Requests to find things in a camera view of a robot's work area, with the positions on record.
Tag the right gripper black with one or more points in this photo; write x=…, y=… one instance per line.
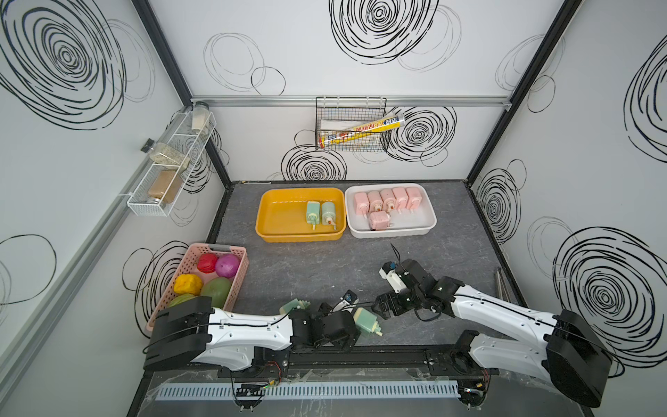
x=388, y=296

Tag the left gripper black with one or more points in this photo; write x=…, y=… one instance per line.
x=347, y=344

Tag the pink sharpener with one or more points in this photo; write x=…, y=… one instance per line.
x=414, y=198
x=388, y=200
x=401, y=198
x=379, y=220
x=375, y=201
x=361, y=203

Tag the white plastic tray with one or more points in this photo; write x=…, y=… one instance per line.
x=406, y=223

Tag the yellow plastic tray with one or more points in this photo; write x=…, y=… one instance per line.
x=281, y=216

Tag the green sharpener round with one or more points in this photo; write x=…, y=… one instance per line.
x=328, y=215

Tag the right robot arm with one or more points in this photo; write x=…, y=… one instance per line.
x=561, y=349

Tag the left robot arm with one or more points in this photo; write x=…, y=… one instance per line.
x=197, y=332

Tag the yellow toothpaste box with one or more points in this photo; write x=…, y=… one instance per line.
x=362, y=130

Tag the metal tongs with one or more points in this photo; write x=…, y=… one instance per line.
x=501, y=287

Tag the purple toy fruit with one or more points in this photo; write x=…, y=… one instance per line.
x=227, y=266

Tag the red toy fruit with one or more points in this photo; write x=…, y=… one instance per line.
x=207, y=263

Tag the green toy cabbage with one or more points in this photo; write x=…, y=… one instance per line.
x=180, y=299

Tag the yellow toy pepper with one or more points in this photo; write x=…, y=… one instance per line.
x=188, y=284

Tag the pink plastic basket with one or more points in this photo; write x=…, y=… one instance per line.
x=188, y=265

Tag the clear bottle on shelf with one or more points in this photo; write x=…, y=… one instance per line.
x=164, y=155

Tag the glass jar on shelf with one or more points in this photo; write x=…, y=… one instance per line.
x=199, y=116

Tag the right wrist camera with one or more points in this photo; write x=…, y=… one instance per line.
x=388, y=272

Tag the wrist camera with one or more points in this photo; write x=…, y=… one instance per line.
x=348, y=300
x=388, y=272

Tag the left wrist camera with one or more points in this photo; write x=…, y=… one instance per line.
x=348, y=300

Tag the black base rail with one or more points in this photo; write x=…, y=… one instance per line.
x=437, y=360

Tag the white slotted cable duct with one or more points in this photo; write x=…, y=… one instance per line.
x=227, y=391

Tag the black wire wall basket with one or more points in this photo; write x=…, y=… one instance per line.
x=337, y=117

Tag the white wire wall shelf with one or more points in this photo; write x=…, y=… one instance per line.
x=178, y=135

